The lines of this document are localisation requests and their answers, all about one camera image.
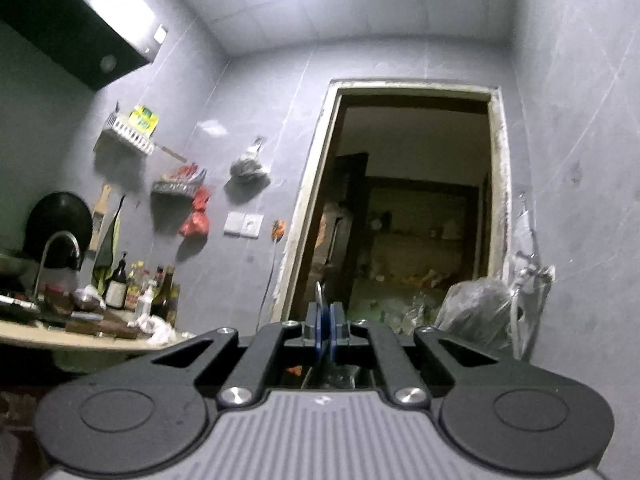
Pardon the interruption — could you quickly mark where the blue handled peeler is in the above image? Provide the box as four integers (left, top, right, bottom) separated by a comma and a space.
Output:
302, 281, 331, 389

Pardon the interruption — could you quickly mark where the kitchen counter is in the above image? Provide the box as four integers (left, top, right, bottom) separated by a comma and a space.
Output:
0, 321, 183, 353

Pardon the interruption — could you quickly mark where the white cloth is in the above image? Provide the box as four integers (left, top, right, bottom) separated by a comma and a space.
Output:
134, 314, 176, 346

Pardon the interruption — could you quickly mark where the grey plastic bag hanging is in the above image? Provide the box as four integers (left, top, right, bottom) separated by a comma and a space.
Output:
433, 278, 512, 351

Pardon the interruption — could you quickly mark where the brown tall bottle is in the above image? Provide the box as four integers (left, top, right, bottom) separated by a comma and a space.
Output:
151, 266, 175, 321

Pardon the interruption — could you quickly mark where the dark glass bottle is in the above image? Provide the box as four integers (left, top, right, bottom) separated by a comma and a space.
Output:
104, 252, 128, 309

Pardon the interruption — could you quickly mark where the red plastic bag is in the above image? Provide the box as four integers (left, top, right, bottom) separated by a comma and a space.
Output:
179, 186, 210, 238

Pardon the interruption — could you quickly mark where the sink faucet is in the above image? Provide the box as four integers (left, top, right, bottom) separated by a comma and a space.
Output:
32, 231, 82, 300

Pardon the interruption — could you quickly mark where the black wok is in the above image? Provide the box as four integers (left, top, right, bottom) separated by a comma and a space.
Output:
21, 192, 92, 262

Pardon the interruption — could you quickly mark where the range hood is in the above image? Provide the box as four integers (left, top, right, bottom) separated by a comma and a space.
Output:
1, 0, 167, 91

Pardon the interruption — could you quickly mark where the orange wall plug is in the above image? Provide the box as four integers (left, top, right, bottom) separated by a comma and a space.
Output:
271, 220, 286, 243

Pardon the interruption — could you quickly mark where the white wall switch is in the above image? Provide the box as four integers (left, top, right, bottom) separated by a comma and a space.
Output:
224, 211, 264, 240

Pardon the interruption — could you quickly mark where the wall faucet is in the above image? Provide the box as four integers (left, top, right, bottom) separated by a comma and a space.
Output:
510, 250, 556, 299

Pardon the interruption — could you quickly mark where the wall rack shelf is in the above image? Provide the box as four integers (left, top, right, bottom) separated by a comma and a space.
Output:
151, 162, 207, 198

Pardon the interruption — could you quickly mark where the hanging grey bag on wall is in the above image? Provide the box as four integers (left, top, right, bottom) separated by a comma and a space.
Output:
230, 136, 268, 184

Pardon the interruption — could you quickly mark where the door frame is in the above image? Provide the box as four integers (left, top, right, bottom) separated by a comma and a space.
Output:
269, 78, 512, 323

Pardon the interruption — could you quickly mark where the white upper wall rack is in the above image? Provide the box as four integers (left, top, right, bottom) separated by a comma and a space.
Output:
101, 104, 160, 156

